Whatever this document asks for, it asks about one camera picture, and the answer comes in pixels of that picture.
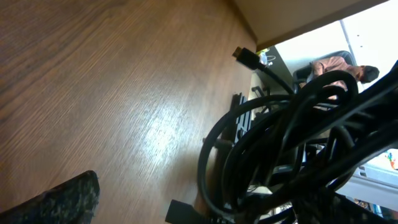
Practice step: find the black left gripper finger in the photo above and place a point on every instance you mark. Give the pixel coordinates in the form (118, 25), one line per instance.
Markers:
(74, 201)

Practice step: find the seated person in background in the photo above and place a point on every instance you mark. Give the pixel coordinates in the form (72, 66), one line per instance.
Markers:
(336, 64)

